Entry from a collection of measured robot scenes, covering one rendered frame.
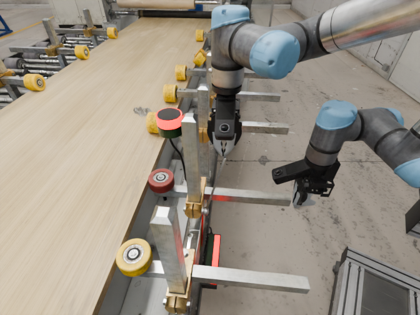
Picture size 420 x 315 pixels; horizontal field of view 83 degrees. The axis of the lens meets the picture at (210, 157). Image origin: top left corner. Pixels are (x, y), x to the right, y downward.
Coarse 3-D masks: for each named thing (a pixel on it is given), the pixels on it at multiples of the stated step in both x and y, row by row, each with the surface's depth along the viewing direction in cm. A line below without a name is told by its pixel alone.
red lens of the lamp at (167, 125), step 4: (164, 108) 56; (156, 112) 55; (156, 116) 53; (180, 116) 53; (156, 120) 54; (160, 120) 52; (172, 120) 52; (176, 120) 53; (180, 120) 54; (160, 124) 53; (164, 124) 53; (168, 124) 52; (172, 124) 53; (176, 124) 53; (180, 124) 54; (164, 128) 53; (168, 128) 53; (172, 128) 53
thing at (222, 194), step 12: (168, 192) 76; (180, 192) 76; (204, 192) 75; (216, 192) 75; (228, 192) 75; (240, 192) 75; (252, 192) 75; (264, 192) 75; (276, 192) 75; (276, 204) 75; (288, 204) 74
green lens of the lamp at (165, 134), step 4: (160, 128) 54; (180, 128) 55; (160, 132) 55; (164, 132) 54; (168, 132) 54; (172, 132) 54; (176, 132) 55; (180, 132) 55; (164, 136) 55; (168, 136) 55; (172, 136) 55; (176, 136) 55
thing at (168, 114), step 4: (168, 108) 56; (172, 108) 56; (160, 112) 54; (164, 112) 54; (168, 112) 54; (172, 112) 54; (176, 112) 54; (180, 112) 54; (160, 116) 53; (164, 116) 53; (168, 116) 53; (172, 116) 53; (176, 116) 53; (164, 120) 52; (168, 120) 52; (176, 128) 54; (180, 136) 56; (172, 144) 60; (176, 148) 61; (180, 156) 62; (184, 168) 64; (184, 172) 65; (184, 176) 66
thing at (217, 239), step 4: (216, 236) 81; (216, 240) 80; (216, 244) 79; (216, 248) 78; (216, 252) 77; (216, 256) 76; (212, 260) 75; (216, 260) 75; (212, 264) 74; (216, 264) 74
